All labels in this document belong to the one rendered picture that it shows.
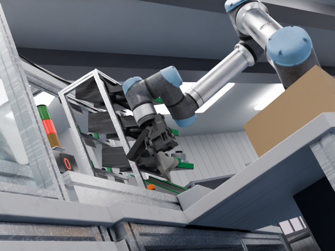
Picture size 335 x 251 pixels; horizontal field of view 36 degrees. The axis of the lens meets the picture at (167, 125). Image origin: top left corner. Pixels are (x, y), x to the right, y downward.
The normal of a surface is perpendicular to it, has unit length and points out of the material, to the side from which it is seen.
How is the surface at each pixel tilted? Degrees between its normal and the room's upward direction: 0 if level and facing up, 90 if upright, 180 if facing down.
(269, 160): 90
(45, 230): 90
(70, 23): 180
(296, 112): 90
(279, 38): 60
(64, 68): 180
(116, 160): 90
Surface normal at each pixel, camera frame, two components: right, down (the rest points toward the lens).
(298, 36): -0.44, -0.65
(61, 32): 0.39, 0.85
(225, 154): 0.56, -0.52
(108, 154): -0.51, -0.12
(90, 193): 0.84, -0.48
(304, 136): -0.73, 0.05
